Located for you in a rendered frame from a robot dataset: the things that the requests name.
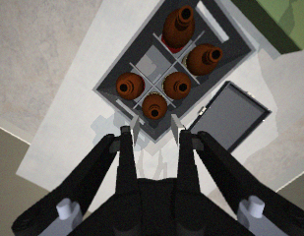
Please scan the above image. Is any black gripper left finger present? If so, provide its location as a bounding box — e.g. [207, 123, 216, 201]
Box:
[11, 115, 143, 236]

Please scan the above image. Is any grey divided crate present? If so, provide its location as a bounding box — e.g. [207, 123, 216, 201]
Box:
[92, 0, 236, 144]

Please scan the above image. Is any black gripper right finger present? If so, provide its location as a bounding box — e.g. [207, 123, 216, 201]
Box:
[171, 114, 304, 236]

